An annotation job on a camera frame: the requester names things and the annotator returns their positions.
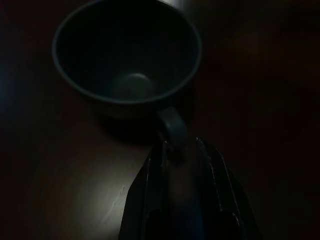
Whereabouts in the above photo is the dark ceramic mug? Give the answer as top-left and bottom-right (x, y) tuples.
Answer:
(51, 0), (203, 147)

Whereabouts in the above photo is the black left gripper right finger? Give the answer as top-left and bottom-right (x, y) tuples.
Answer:
(192, 136), (263, 240)

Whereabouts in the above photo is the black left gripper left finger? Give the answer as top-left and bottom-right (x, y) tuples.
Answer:
(119, 141), (169, 240)

